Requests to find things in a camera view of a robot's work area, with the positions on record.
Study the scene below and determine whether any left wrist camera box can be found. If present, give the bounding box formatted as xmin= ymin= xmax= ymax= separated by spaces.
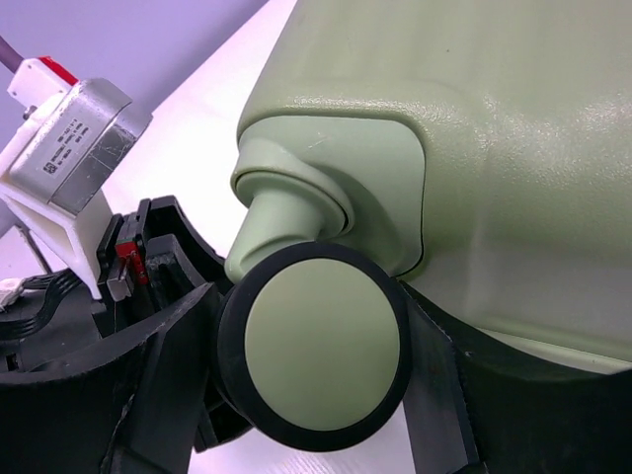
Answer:
xmin=1 ymin=57 xmax=152 ymax=299

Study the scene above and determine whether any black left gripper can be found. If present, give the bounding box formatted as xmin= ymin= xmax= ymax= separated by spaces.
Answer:
xmin=1 ymin=196 xmax=232 ymax=343

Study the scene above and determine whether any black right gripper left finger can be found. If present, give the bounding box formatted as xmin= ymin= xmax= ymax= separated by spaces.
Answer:
xmin=1 ymin=283 xmax=219 ymax=473

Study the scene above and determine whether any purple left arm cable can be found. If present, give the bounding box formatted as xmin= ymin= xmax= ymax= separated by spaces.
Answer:
xmin=0 ymin=34 xmax=26 ymax=75

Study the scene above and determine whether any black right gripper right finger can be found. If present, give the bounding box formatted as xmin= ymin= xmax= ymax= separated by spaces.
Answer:
xmin=402 ymin=284 xmax=631 ymax=473

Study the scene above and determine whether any green hard-shell suitcase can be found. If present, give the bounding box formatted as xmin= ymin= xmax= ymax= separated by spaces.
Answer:
xmin=217 ymin=1 xmax=631 ymax=451

